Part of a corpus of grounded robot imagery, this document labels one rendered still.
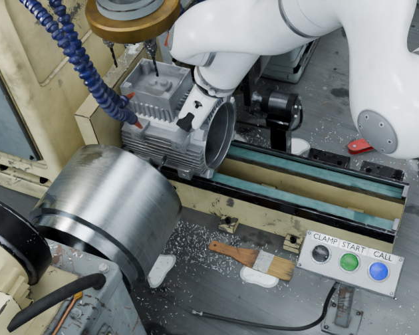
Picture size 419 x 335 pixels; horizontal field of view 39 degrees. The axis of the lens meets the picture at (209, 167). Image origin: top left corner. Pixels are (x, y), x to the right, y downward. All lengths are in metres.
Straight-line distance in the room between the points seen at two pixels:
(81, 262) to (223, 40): 0.42
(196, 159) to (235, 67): 0.31
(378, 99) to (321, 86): 1.13
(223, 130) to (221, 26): 0.52
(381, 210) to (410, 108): 0.79
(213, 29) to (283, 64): 0.81
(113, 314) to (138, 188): 0.23
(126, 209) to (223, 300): 0.36
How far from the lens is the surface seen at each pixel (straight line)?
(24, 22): 1.22
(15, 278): 0.86
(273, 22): 0.81
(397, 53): 0.61
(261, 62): 1.42
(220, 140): 1.38
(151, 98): 1.24
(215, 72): 1.02
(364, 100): 0.62
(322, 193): 1.38
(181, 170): 1.29
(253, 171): 1.41
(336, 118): 1.64
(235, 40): 0.88
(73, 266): 0.99
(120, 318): 1.05
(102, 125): 1.27
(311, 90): 1.71
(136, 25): 1.10
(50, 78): 1.30
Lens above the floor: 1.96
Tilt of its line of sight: 49 degrees down
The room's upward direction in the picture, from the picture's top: 9 degrees counter-clockwise
